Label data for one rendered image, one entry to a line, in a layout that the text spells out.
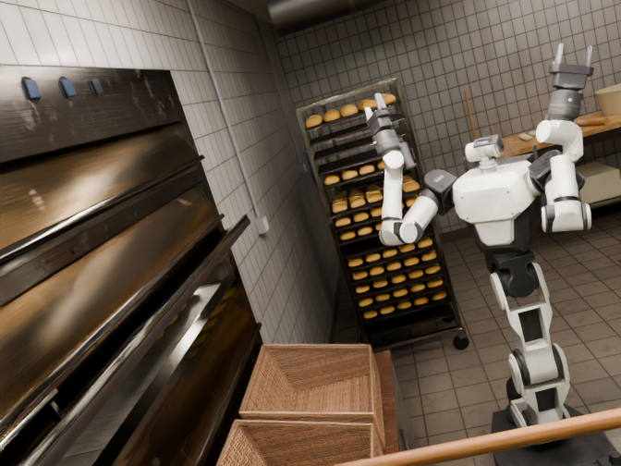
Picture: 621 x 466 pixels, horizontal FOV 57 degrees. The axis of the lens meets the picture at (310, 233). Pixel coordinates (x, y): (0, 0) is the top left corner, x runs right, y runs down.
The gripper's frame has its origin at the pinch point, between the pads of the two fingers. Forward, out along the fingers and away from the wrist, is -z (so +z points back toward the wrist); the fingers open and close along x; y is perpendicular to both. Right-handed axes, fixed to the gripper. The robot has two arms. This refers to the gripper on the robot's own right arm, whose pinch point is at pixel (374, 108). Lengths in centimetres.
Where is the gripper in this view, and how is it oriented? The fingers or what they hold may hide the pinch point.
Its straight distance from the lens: 220.6
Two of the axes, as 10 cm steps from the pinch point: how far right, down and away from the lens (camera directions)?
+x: 2.6, -2.7, -9.3
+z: 3.0, 9.4, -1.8
